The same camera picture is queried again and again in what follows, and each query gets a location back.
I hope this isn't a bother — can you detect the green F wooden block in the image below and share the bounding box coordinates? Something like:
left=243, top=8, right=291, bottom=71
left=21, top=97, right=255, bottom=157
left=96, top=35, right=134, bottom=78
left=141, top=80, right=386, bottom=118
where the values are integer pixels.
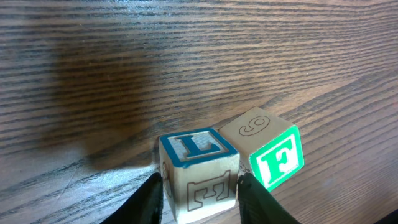
left=218, top=107, right=304, bottom=192

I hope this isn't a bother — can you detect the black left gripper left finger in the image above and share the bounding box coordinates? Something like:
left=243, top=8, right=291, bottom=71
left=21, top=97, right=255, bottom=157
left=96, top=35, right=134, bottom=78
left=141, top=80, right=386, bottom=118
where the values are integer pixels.
left=101, top=172, right=164, bottom=224

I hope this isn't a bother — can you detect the white red patterned wooden block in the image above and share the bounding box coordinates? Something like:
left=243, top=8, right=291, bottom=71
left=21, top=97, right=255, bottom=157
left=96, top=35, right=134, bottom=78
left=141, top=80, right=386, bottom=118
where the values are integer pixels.
left=159, top=128, right=240, bottom=223

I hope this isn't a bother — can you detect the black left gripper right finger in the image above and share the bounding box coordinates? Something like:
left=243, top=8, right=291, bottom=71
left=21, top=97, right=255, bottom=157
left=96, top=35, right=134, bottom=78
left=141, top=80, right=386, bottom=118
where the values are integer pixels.
left=238, top=173, right=300, bottom=224

